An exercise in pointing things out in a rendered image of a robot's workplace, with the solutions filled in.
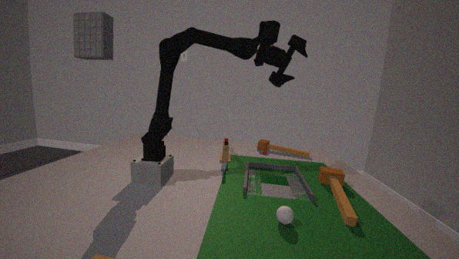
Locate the green rectangular mat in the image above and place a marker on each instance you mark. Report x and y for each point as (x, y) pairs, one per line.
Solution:
(244, 225)

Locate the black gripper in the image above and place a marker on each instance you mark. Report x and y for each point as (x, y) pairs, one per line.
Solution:
(283, 59)

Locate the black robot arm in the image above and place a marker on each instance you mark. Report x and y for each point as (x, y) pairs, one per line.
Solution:
(169, 53)

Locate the white golf ball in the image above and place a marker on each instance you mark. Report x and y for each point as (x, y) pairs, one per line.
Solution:
(285, 215)

